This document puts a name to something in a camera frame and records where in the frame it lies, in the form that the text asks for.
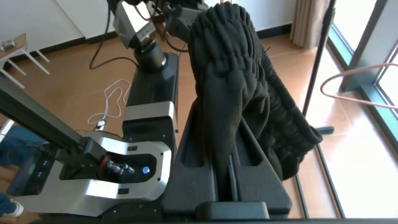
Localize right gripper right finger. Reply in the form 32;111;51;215
229;119;293;216

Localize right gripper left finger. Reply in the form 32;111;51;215
161;103;219;216

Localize black pants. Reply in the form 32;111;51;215
186;1;324;200

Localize pink clothes hanger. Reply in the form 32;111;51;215
320;63;398;110

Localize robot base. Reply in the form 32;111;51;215
0;51;180;223

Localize black clothes rack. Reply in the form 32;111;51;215
294;0;346;218

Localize person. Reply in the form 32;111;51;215
0;124;47;218

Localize beige curtain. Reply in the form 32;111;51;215
290;0;331;50

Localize window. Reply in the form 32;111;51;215
326;0;398;153

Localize white table with wooden top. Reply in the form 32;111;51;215
0;32;50;90

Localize white cable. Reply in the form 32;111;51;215
86;79;132;130

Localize black cable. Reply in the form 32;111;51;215
89;8;139;71

